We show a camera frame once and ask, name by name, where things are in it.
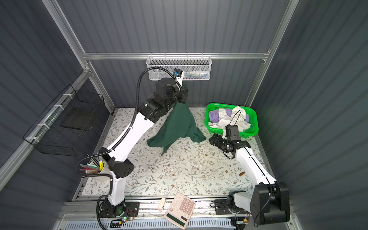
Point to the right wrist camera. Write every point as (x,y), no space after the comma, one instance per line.
(232,133)

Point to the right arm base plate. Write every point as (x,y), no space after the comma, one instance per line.
(225,207)

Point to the pink white calculator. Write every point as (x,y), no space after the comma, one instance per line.
(180,211)

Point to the white wire wall basket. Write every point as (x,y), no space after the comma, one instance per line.
(185,64)

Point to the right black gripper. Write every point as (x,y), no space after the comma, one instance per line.
(216,140)

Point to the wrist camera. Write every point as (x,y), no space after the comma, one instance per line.
(232,133)
(179,76)

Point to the white pen cup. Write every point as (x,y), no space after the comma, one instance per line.
(96,168)

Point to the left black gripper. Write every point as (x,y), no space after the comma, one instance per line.
(182,94)

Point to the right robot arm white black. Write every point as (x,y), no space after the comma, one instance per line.
(269,199)

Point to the purple t shirt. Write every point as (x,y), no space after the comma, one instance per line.
(214,115)

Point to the small white eraser block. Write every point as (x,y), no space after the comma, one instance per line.
(161,204)

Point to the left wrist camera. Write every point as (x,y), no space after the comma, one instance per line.
(179,76)

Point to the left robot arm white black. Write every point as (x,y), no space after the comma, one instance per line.
(146,114)

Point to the black wire wall basket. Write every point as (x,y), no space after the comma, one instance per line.
(66,128)

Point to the white t shirt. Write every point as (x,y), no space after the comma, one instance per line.
(237,118)

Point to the dark green t shirt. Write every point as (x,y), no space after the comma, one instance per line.
(180,123)

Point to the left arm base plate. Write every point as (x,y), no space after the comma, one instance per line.
(124,210)

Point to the floral table mat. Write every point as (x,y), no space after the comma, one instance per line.
(187,167)

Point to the white bottle in basket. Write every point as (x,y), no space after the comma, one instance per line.
(199,73)

